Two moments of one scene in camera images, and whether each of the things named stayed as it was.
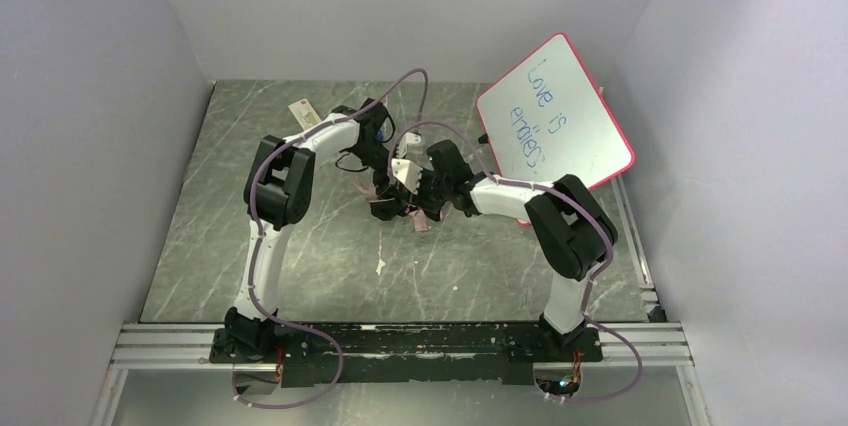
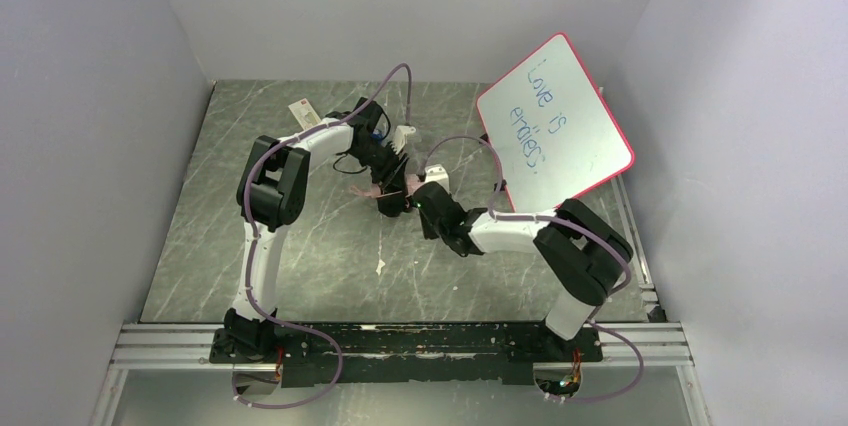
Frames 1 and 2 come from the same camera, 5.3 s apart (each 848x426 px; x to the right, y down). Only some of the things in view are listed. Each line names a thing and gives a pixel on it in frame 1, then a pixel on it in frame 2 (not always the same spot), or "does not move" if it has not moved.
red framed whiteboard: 547,118 does not move
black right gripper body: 428,187 -> 419,196
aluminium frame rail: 655,344 does not move
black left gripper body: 385,196 does not move
